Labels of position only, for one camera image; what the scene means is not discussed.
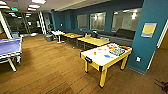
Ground dark grey sofa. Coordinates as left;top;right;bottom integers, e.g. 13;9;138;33
63;27;138;48

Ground yellow framed wall sign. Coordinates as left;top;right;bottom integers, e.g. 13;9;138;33
140;22;158;39

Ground blue round plate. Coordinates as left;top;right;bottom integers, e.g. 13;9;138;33
103;54;111;59

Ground white round table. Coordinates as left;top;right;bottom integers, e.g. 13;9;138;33
51;29;66;44

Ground white table with dishes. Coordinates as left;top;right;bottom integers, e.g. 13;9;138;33
79;42;133;89

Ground ceiling light panel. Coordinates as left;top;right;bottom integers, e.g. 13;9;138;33
31;0;47;5
0;0;8;6
0;5;11;10
28;4;41;9

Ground red flat case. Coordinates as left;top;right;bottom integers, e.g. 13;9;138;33
121;45;132;51

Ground red game box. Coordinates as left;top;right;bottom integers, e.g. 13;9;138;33
106;43;118;50

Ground white wall outlet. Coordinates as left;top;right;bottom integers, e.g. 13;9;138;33
135;56;142;63

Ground colourful game box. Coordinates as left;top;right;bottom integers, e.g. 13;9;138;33
108;47;126;57

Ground blue ping-pong table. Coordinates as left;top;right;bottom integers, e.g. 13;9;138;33
0;35;24;73

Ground green exit sign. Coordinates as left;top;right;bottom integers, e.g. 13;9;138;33
11;7;20;12

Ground dark low seat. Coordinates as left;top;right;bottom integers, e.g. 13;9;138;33
44;33;55;43

